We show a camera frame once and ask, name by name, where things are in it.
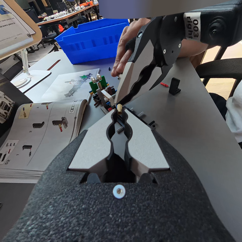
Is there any person's right forearm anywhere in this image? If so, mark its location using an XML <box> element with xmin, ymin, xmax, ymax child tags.
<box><xmin>178</xmin><ymin>39</ymin><xmax>208</xmax><ymax>58</ymax></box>

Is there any long wooden table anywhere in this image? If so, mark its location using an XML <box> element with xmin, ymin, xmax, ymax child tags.
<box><xmin>36</xmin><ymin>4</ymin><xmax>99</xmax><ymax>36</ymax></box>

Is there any black mesh chair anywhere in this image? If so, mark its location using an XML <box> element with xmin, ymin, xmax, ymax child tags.
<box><xmin>195</xmin><ymin>44</ymin><xmax>242</xmax><ymax>87</ymax></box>

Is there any dark lego set box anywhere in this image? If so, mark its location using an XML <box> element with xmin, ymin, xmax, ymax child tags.
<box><xmin>0</xmin><ymin>73</ymin><xmax>34</xmax><ymax>138</ymax></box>

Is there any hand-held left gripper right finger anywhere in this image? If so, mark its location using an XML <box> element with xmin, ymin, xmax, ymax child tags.
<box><xmin>122</xmin><ymin>109</ymin><xmax>170</xmax><ymax>179</ymax></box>

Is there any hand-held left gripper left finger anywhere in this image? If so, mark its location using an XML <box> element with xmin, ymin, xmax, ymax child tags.
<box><xmin>68</xmin><ymin>109</ymin><xmax>116</xmax><ymax>183</ymax></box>

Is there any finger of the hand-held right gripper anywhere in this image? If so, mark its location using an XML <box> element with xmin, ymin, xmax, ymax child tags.
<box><xmin>121</xmin><ymin>66</ymin><xmax>163</xmax><ymax>105</ymax></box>
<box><xmin>114</xmin><ymin>40</ymin><xmax>158</xmax><ymax>105</ymax></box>

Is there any dark red tape strip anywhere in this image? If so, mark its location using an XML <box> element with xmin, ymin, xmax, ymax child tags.
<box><xmin>47</xmin><ymin>59</ymin><xmax>61</xmax><ymax>71</ymax></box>

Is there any black angled lego beam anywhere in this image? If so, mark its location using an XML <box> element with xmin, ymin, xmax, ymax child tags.
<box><xmin>169</xmin><ymin>78</ymin><xmax>181</xmax><ymax>95</ymax></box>

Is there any partly built lego truck chassis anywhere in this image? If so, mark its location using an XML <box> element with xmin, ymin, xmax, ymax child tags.
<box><xmin>88</xmin><ymin>73</ymin><xmax>157</xmax><ymax>133</ymax></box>

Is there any blue plastic bin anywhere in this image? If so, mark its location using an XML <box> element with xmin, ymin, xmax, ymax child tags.
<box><xmin>54</xmin><ymin>18</ymin><xmax>130</xmax><ymax>65</ymax></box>

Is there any white printed sheet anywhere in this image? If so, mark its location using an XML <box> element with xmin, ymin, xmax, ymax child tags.
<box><xmin>0</xmin><ymin>0</ymin><xmax>36</xmax><ymax>50</ymax></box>

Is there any closed lego instruction booklet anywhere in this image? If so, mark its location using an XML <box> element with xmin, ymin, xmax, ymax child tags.
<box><xmin>41</xmin><ymin>68</ymin><xmax>100</xmax><ymax>103</ymax></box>

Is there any black office chair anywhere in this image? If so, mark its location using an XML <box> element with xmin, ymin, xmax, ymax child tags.
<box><xmin>37</xmin><ymin>25</ymin><xmax>63</xmax><ymax>52</ymax></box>

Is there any person's right hand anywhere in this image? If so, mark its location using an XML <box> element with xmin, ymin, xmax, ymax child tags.
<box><xmin>111</xmin><ymin>18</ymin><xmax>152</xmax><ymax>78</ymax></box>

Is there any open lego instruction booklet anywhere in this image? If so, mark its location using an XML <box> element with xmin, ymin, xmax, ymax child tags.
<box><xmin>0</xmin><ymin>99</ymin><xmax>89</xmax><ymax>180</ymax></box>

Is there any wooden document stand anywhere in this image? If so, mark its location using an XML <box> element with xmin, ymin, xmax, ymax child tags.
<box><xmin>0</xmin><ymin>0</ymin><xmax>52</xmax><ymax>93</ymax></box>

